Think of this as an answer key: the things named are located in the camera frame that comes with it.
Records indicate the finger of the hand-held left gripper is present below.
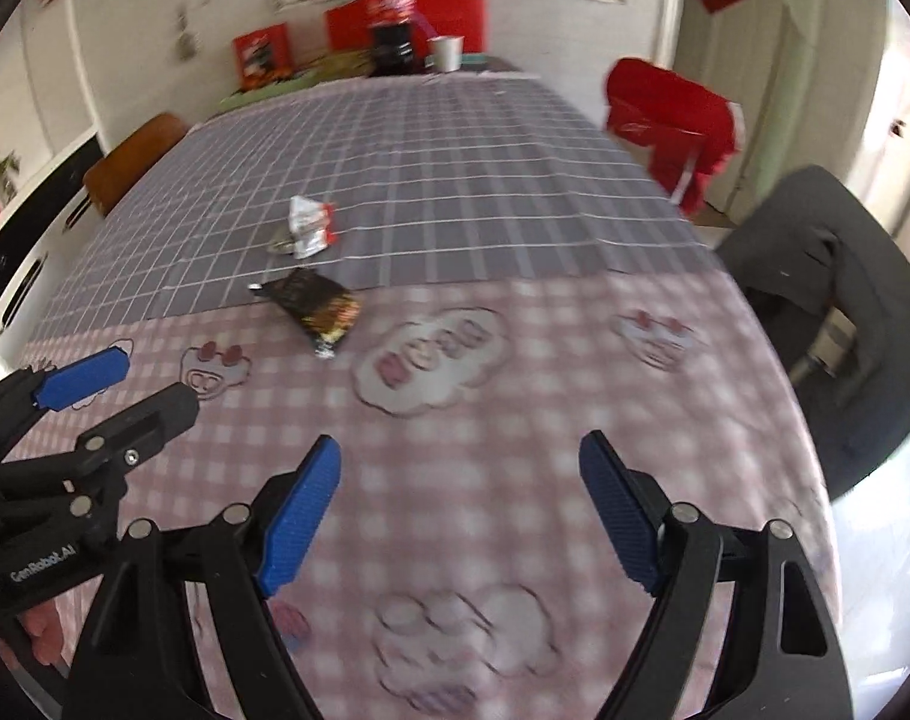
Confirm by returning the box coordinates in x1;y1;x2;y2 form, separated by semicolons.
0;381;201;518
0;347;132;466

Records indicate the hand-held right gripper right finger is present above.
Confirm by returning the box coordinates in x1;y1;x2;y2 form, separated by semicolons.
578;430;853;720

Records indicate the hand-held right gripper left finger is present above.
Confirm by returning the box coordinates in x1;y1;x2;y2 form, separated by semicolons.
61;433;343;720

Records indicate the black snack wrapper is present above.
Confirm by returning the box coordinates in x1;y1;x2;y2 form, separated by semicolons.
248;270;362;361

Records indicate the white and red wrapper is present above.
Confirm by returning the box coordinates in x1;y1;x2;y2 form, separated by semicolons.
288;195;340;260

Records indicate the person's left hand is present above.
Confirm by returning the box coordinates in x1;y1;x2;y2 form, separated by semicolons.
0;591;81;668

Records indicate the pink checked tablecloth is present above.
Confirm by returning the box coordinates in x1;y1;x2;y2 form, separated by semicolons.
0;270;838;720

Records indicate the white and black cabinet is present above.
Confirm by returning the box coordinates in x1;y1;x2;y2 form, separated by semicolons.
0;127;107;338

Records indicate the brown wooden chair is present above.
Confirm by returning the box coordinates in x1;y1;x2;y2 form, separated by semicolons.
83;112;190;218

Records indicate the dark grey jacket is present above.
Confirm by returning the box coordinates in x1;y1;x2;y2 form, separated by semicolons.
713;165;910;500

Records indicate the grey grid tablecloth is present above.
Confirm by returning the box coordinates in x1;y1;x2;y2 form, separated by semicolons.
20;71;726;350

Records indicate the small red box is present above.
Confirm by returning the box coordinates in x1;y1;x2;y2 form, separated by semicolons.
233;25;292;87

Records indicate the white door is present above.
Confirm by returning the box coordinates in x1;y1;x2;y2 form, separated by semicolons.
675;0;793;211

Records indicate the cola bottle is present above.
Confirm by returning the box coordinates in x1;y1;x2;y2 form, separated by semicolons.
365;0;422;76

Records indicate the white cup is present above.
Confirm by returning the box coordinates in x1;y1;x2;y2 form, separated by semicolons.
427;35;465;74

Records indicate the red gift bag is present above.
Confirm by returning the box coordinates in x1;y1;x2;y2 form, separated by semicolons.
326;0;489;53

